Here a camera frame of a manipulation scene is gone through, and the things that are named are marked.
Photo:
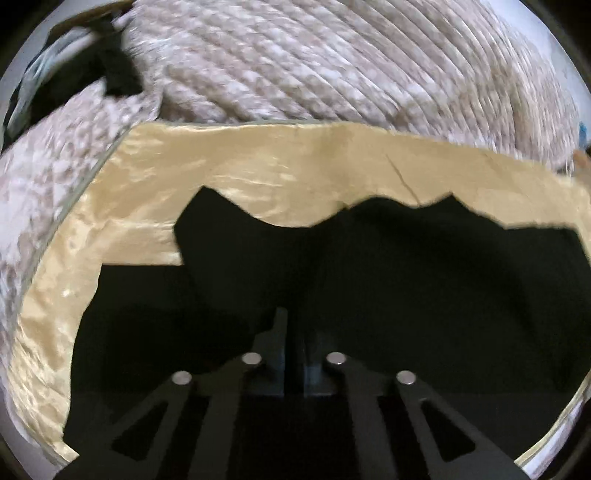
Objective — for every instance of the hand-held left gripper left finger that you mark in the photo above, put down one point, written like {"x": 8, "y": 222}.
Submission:
{"x": 278, "y": 360}

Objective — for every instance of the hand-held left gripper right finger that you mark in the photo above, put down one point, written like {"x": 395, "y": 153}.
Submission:
{"x": 318, "y": 374}

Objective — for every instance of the black pants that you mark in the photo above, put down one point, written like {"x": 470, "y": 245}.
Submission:
{"x": 415, "y": 277}

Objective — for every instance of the gold satin bed sheet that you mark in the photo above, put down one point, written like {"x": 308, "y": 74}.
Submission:
{"x": 277, "y": 161}

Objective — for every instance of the floral quilted blanket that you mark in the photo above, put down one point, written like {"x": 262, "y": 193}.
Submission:
{"x": 300, "y": 60}

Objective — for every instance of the patterned pillow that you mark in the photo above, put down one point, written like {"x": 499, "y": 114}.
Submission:
{"x": 582, "y": 162}

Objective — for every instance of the dark cloth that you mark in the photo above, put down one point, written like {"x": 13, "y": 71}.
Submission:
{"x": 69, "y": 81}

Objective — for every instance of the pale blue cloth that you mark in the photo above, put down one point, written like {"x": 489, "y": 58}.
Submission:
{"x": 41, "y": 62}

